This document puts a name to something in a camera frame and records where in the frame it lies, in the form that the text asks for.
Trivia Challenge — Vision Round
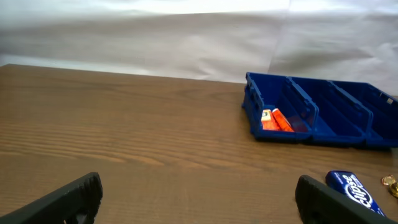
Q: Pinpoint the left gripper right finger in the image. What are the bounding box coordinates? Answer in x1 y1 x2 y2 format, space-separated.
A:
294 174 396 224

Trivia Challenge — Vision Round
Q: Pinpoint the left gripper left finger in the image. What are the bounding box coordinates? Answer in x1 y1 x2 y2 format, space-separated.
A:
0 172 103 224

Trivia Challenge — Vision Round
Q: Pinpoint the blue candy pack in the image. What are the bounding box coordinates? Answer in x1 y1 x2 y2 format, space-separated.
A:
325 170 386 218

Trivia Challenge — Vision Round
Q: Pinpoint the gold candy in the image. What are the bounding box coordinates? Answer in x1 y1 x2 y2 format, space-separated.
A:
381 174 398 199

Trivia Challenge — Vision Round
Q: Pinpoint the orange candy box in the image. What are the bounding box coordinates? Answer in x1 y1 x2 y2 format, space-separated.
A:
261 109 280 131
272 108 295 133

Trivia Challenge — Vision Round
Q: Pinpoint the blue tray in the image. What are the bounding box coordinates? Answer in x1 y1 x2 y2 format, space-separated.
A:
241 72 398 149

